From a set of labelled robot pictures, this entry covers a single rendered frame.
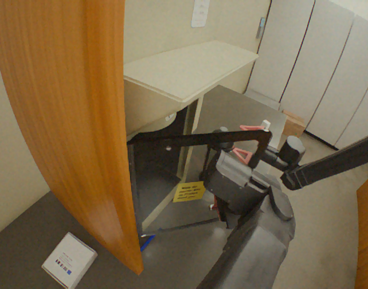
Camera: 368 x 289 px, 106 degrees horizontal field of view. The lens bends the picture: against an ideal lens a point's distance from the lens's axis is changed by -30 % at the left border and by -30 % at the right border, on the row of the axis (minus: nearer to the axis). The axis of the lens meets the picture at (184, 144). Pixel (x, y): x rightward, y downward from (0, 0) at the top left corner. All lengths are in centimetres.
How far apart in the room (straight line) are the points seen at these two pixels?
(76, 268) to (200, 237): 43
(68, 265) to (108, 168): 53
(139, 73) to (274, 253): 24
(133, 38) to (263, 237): 28
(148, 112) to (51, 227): 65
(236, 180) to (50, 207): 71
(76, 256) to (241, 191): 55
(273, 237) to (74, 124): 22
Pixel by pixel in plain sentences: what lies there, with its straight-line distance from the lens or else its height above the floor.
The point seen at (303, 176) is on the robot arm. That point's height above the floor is 125.
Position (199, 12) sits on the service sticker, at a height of 158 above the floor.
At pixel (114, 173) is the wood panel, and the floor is 145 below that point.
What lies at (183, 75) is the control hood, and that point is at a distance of 25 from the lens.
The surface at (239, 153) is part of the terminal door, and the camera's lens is 42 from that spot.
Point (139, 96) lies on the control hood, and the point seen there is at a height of 149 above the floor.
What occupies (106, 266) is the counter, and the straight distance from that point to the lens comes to 69.
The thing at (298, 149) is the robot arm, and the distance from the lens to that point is 61.
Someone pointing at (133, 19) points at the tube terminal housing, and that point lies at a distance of 27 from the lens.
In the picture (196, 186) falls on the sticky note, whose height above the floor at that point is 124.
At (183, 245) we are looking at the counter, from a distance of 71.
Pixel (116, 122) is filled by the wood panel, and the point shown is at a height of 150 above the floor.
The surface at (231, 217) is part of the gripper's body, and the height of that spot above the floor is 127.
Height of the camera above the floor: 160
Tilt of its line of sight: 42 degrees down
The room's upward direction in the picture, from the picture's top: 10 degrees clockwise
